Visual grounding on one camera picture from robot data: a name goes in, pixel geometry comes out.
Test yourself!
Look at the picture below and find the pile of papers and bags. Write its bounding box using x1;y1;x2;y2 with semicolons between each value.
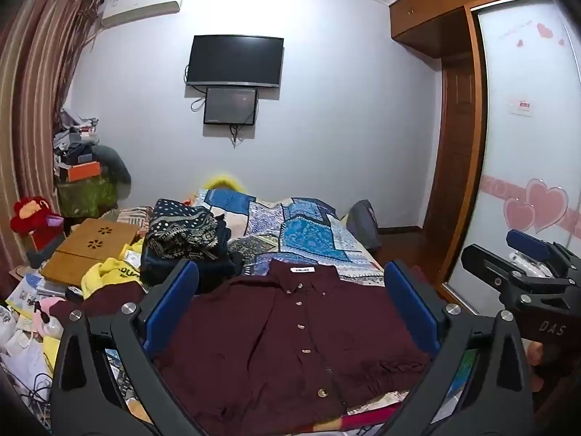
0;263;150;432

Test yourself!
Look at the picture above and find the yellow fuzzy object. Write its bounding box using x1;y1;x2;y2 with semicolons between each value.
202;174;248;194

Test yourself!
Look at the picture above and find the white air conditioner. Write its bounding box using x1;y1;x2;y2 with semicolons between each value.
101;0;188;28

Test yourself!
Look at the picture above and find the stack of folded dark clothes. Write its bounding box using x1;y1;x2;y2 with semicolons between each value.
200;217;235;264

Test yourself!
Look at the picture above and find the small black wall monitor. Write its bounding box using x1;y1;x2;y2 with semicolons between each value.
203;86;259;126

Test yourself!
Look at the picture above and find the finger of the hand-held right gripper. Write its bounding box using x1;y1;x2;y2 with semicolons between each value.
506;229;575;267
460;243;553;314

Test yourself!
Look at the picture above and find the orange box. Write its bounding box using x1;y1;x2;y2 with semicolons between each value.
67;161;101;183

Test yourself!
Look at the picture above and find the yellow printed garment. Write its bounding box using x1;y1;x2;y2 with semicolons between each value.
81;240;147;301

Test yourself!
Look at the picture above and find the maroon button-up shirt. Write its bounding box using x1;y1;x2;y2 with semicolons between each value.
49;263;437;435

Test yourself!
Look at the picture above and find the red plush toy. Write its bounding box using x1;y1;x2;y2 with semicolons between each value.
10;195;65;237

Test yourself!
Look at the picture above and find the pile of boxes and clutter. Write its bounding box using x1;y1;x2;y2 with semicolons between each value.
52;108;101;179

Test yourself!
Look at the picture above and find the navy patterned folded garment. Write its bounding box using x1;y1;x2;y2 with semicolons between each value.
146;198;219;261

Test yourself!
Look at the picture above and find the person's right hand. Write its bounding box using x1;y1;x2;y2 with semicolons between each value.
525;340;547;392

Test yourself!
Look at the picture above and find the black television cable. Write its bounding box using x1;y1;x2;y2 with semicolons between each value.
183;64;208;112

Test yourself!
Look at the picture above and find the dark grey bag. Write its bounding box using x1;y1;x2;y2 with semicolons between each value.
93;144;133;203

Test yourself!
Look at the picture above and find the grey cloth bundle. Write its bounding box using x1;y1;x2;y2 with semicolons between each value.
346;199;381;250

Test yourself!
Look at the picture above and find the dark folded garment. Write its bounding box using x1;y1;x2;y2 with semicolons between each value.
140;243;242;294

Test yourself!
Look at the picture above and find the black wall television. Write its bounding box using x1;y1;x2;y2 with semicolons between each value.
186;35;285;89

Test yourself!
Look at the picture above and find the wooden wardrobe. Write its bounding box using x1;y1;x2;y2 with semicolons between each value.
388;0;552;282

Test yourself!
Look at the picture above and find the white sliding wardrobe door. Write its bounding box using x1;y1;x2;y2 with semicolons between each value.
442;0;581;291

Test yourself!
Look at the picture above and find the striped brown curtain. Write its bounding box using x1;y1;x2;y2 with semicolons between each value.
0;0;103;278

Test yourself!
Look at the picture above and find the wooden lap desk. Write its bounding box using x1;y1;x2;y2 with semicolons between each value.
40;218;139;290

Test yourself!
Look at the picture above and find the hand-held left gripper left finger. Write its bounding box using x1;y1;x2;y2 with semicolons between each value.
50;260;201;436

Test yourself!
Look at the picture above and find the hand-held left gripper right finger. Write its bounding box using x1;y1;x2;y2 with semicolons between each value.
385;260;533;436

